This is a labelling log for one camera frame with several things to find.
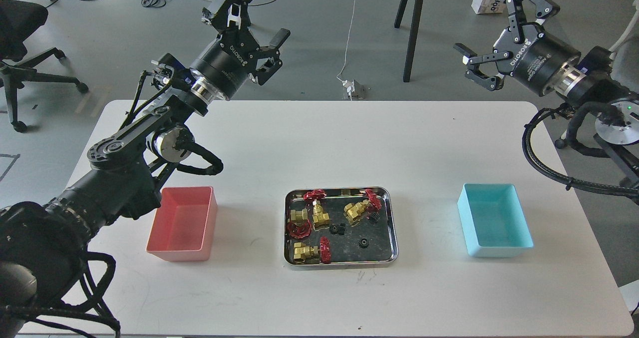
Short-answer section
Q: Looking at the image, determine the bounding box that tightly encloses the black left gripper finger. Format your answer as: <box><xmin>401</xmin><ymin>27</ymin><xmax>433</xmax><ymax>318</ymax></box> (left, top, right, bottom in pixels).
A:
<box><xmin>247</xmin><ymin>28</ymin><xmax>291</xmax><ymax>85</ymax></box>
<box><xmin>202</xmin><ymin>0</ymin><xmax>253</xmax><ymax>32</ymax></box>

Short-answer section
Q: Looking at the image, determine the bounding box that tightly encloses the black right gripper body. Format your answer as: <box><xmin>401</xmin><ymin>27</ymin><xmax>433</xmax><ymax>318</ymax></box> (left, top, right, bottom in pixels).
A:
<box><xmin>493</xmin><ymin>22</ymin><xmax>581</xmax><ymax>97</ymax></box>

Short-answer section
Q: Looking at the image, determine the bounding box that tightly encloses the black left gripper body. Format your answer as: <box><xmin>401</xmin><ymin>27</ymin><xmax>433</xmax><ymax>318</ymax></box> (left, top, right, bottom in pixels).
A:
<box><xmin>190</xmin><ymin>28</ymin><xmax>259</xmax><ymax>100</ymax></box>

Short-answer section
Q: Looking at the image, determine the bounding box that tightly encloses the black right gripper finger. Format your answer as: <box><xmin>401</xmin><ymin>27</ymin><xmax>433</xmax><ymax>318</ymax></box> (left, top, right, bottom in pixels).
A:
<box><xmin>453</xmin><ymin>43</ymin><xmax>513</xmax><ymax>91</ymax></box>
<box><xmin>501</xmin><ymin>0</ymin><xmax>561</xmax><ymax>44</ymax></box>

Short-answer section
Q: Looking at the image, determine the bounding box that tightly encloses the brass valve red handle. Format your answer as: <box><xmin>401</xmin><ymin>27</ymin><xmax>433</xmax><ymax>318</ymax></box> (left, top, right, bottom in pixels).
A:
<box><xmin>293</xmin><ymin>236</ymin><xmax>332</xmax><ymax>264</ymax></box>
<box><xmin>343</xmin><ymin>188</ymin><xmax>382</xmax><ymax>227</ymax></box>
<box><xmin>304</xmin><ymin>189</ymin><xmax>332</xmax><ymax>231</ymax></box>
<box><xmin>286</xmin><ymin>208</ymin><xmax>312</xmax><ymax>239</ymax></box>

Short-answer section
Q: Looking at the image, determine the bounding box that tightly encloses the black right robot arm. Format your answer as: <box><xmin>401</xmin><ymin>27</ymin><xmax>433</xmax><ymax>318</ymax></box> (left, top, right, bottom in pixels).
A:
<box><xmin>455</xmin><ymin>0</ymin><xmax>639</xmax><ymax>202</ymax></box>

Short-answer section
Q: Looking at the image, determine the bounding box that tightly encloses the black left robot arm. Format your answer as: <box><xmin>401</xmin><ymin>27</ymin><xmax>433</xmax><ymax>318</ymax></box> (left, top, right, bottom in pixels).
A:
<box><xmin>1</xmin><ymin>0</ymin><xmax>290</xmax><ymax>338</ymax></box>

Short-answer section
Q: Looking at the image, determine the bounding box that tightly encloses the light blue plastic box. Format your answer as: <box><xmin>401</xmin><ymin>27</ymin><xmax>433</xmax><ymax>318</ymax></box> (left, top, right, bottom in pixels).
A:
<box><xmin>457</xmin><ymin>183</ymin><xmax>534</xmax><ymax>258</ymax></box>

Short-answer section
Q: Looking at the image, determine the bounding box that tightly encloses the pink plastic box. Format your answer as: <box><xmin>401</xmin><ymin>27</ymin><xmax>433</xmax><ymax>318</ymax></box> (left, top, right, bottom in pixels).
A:
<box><xmin>146</xmin><ymin>186</ymin><xmax>218</xmax><ymax>262</ymax></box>

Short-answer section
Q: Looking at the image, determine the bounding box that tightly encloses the small black gear centre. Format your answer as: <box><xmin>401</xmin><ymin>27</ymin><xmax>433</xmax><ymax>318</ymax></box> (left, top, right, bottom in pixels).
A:
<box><xmin>329</xmin><ymin>224</ymin><xmax>345</xmax><ymax>236</ymax></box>

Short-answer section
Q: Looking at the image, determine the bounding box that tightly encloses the small black gear lower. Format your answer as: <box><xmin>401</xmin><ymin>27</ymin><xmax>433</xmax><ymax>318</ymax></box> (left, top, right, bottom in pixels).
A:
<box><xmin>358</xmin><ymin>238</ymin><xmax>369</xmax><ymax>249</ymax></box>

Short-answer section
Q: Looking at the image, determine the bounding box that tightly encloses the white power adapter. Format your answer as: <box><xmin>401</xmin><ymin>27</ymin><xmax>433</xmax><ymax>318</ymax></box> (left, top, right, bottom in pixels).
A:
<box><xmin>342</xmin><ymin>79</ymin><xmax>366</xmax><ymax>100</ymax></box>

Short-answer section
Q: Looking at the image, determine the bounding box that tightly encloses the black table leg right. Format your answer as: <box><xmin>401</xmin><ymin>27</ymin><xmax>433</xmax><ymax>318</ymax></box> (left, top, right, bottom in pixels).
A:
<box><xmin>393</xmin><ymin>0</ymin><xmax>424</xmax><ymax>83</ymax></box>

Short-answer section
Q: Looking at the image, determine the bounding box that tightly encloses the metal tray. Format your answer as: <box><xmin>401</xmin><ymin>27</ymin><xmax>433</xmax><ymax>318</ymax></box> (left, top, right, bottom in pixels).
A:
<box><xmin>283</xmin><ymin>186</ymin><xmax>398</xmax><ymax>269</ymax></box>

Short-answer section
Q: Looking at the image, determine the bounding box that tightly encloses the black office chair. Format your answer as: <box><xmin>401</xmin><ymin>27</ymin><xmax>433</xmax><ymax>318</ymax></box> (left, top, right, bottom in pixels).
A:
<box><xmin>0</xmin><ymin>0</ymin><xmax>88</xmax><ymax>133</ymax></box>

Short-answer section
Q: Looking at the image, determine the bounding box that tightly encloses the white cable on floor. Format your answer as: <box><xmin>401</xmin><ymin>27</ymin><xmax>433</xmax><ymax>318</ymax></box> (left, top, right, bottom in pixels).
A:
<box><xmin>336</xmin><ymin>0</ymin><xmax>361</xmax><ymax>84</ymax></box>

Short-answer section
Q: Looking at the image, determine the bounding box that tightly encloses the brass valve red handle top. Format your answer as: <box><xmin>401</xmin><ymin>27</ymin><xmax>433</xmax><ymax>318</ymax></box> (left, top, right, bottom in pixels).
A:
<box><xmin>304</xmin><ymin>189</ymin><xmax>332</xmax><ymax>231</ymax></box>

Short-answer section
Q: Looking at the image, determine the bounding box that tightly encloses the brass valve red handle bottom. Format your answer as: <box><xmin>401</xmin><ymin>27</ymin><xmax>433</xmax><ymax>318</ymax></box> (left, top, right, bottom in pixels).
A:
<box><xmin>293</xmin><ymin>236</ymin><xmax>332</xmax><ymax>264</ymax></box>

